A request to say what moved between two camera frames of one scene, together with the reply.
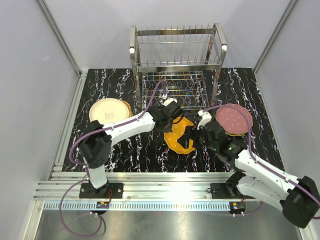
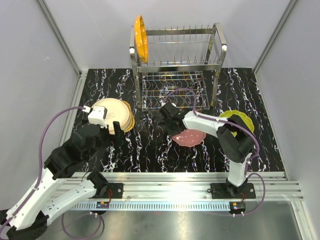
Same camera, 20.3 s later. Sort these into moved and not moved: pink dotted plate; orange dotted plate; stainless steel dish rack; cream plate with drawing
Moved: orange dotted plate; pink dotted plate
Not moved: cream plate with drawing; stainless steel dish rack
